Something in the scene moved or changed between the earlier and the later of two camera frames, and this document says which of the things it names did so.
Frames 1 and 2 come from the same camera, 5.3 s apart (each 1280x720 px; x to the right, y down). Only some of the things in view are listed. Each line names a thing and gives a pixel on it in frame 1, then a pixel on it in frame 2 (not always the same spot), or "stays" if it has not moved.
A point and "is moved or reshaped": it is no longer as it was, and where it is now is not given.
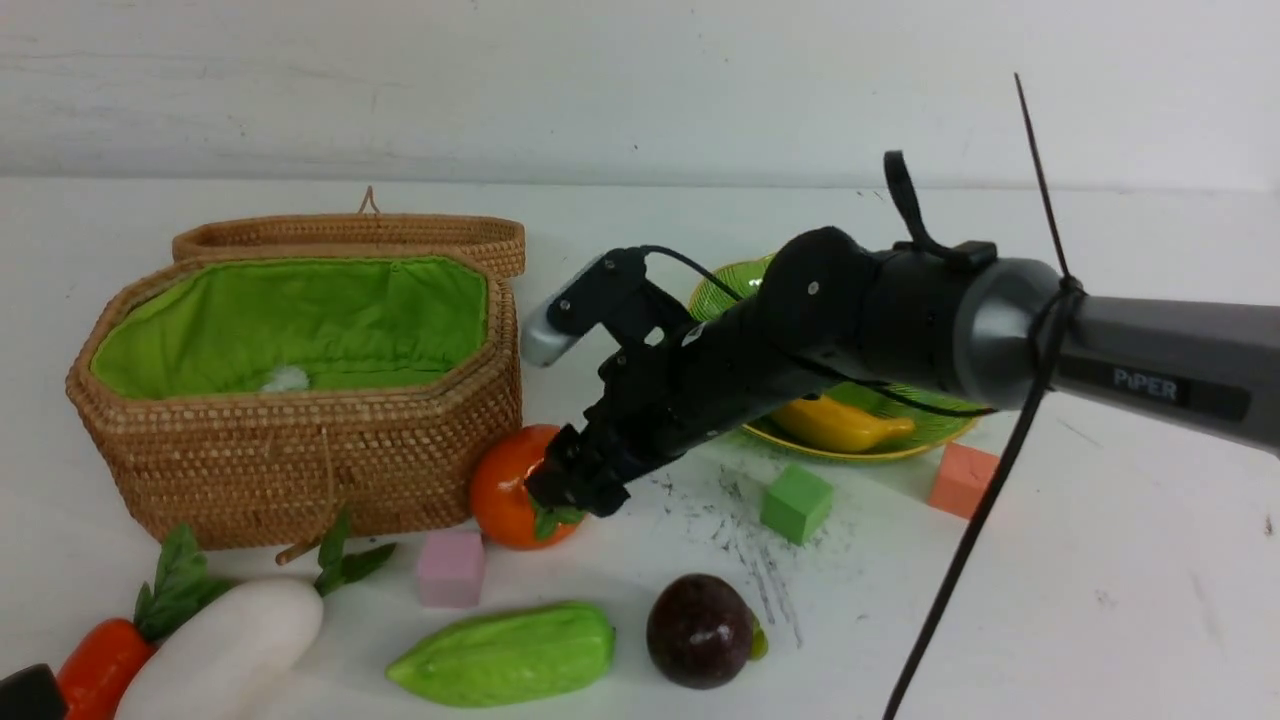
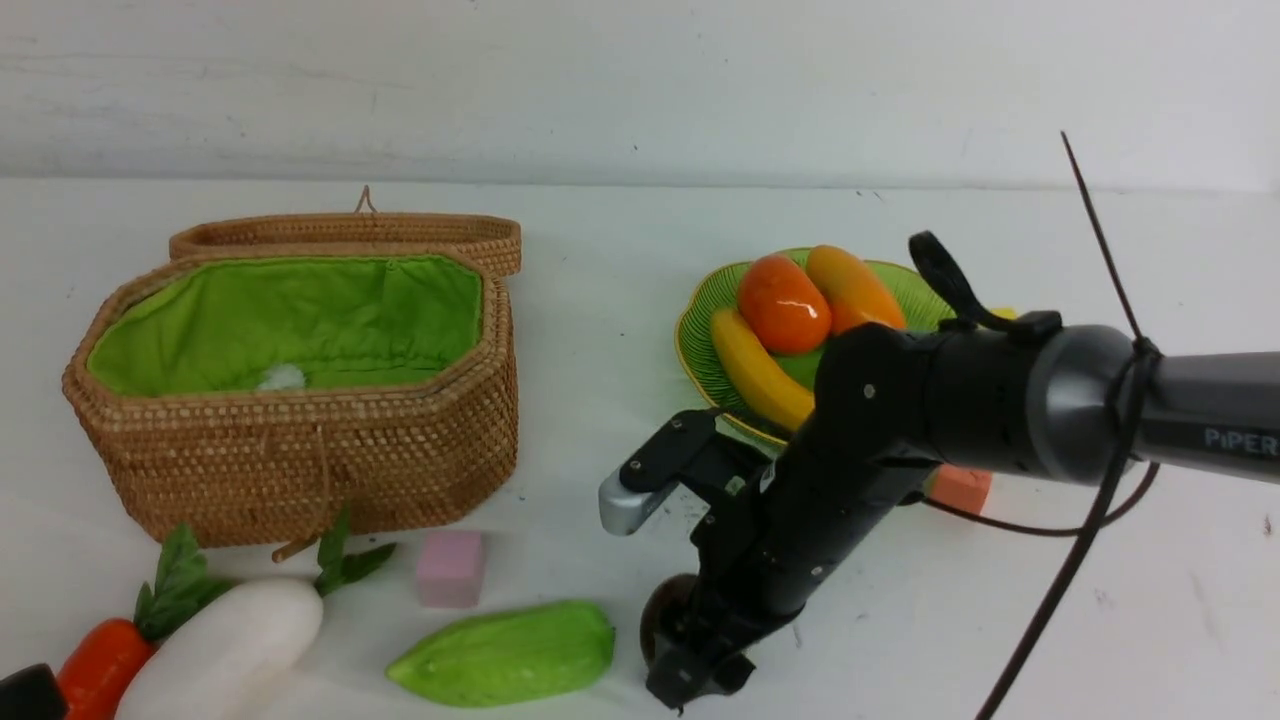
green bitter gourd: (515, 658) stays
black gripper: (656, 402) to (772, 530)
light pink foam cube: (451, 568) stays
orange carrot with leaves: (106, 662) stays
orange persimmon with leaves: (502, 504) is moved or reshaped
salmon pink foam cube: (961, 478) stays
